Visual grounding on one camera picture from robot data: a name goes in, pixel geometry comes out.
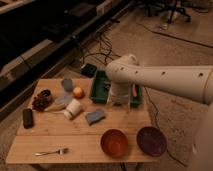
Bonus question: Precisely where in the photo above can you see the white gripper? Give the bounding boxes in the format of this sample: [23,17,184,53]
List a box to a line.
[109,82,130,104]

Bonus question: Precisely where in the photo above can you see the red chili pepper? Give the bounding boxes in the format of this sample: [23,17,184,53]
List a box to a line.
[132,84,137,97]

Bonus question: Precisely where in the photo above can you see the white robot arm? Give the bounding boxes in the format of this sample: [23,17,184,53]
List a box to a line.
[105,54,213,171]

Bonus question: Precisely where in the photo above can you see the orange red bowl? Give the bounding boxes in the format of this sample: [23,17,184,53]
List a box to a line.
[100,129,128,158]

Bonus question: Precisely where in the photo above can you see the dark purple bowl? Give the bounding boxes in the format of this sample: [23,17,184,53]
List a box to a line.
[136,126,167,157]

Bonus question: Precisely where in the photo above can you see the green plastic tray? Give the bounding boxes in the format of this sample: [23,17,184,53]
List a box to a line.
[90,70,142,108]

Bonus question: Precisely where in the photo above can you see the blue sponge cloth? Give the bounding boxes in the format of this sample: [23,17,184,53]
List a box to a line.
[86,109,106,125]

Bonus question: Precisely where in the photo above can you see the black box on floor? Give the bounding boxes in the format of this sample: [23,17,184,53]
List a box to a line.
[81,63,97,78]

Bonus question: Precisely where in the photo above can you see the orange apple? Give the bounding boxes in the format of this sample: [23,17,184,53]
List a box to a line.
[73,87,85,99]

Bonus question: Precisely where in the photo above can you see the white paper cup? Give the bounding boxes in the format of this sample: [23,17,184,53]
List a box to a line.
[63,99,83,120]

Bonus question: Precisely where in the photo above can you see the blue grey lid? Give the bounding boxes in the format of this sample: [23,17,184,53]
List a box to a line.
[55,94,73,105]

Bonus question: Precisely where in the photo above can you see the wooden brush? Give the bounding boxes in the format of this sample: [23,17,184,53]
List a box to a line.
[44,103,66,112]

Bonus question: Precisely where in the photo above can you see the silver fork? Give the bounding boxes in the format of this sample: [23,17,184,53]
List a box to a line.
[34,148,69,156]

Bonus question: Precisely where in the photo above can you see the black rectangular block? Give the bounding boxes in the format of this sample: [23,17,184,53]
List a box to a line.
[23,108,34,129]

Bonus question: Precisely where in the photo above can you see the black office chair base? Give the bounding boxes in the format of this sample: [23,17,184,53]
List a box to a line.
[140,0,191,23]

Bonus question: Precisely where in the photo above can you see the black floor cables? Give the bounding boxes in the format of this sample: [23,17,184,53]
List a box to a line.
[74,33,123,68]

